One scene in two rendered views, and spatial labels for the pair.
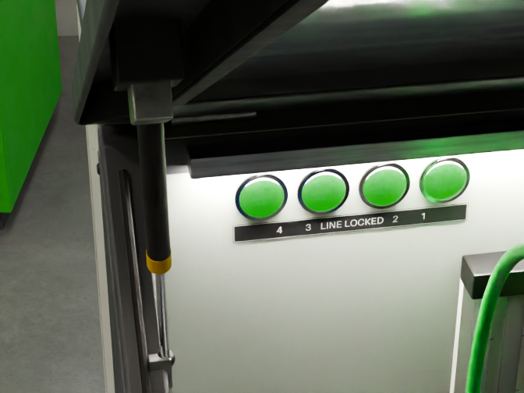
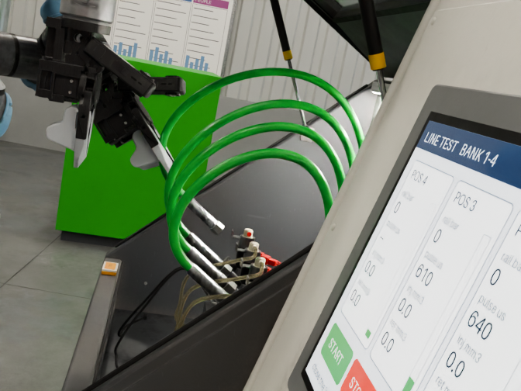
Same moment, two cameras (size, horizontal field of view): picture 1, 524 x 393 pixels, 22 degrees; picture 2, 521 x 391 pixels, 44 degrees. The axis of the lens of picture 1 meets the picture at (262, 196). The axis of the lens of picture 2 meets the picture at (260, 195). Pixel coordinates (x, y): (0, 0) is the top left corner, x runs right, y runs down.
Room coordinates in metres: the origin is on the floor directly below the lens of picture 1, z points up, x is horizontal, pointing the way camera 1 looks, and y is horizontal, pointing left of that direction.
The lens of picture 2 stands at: (0.86, -1.36, 1.43)
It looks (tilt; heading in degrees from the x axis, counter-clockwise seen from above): 11 degrees down; 90
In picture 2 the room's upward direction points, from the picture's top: 11 degrees clockwise
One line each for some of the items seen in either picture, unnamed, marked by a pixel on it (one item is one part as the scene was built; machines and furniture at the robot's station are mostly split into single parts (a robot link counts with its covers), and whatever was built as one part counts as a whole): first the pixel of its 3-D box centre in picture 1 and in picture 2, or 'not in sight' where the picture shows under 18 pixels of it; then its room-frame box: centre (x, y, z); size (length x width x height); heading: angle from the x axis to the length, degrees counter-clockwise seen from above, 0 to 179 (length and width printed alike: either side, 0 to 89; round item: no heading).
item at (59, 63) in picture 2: not in sight; (74, 63); (0.55, -0.42, 1.38); 0.09 x 0.08 x 0.12; 10
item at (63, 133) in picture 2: not in sight; (66, 136); (0.56, -0.43, 1.28); 0.06 x 0.03 x 0.09; 10
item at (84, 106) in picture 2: not in sight; (84, 108); (0.58, -0.44, 1.32); 0.05 x 0.02 x 0.09; 100
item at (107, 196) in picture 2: not in sight; (139, 150); (-0.13, 3.34, 0.65); 0.95 x 0.86 x 1.30; 11
